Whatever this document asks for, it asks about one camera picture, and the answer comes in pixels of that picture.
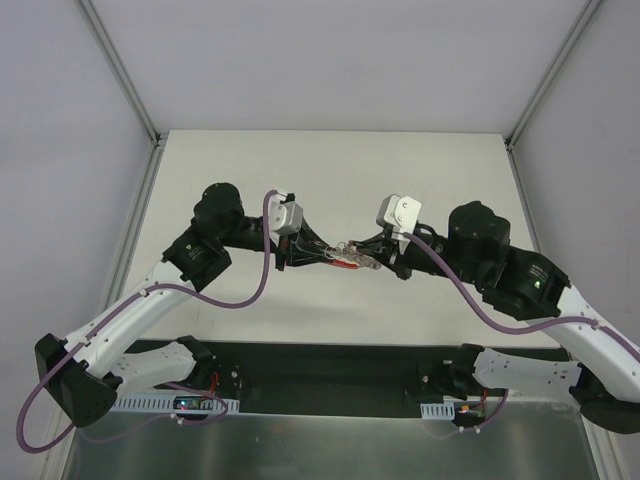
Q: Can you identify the red handled key organizer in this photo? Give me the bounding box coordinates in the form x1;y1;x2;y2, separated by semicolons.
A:
324;242;382;270

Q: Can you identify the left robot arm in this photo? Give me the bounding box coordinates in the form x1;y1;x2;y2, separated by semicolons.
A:
35;183;329;428

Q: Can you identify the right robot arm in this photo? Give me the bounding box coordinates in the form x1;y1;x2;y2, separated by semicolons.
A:
348;196;639;434

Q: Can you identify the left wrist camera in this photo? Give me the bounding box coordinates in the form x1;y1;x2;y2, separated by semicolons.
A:
268;190;304;238

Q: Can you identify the right white cable duct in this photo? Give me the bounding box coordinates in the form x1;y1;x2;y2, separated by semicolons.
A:
420;401;456;421

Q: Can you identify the white cable duct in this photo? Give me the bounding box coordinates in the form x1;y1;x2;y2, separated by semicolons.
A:
110;393;240;415
420;401;456;421

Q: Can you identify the left white cable duct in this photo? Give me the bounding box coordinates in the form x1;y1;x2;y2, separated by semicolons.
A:
110;393;240;415

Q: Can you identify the left aluminium frame post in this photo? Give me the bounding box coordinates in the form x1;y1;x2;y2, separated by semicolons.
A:
74;0;162;146

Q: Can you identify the aluminium frame post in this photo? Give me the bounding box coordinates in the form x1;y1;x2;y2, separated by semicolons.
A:
505;0;606;152
74;0;162;146

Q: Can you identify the right aluminium frame post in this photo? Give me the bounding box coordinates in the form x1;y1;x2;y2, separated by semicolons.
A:
505;0;606;152

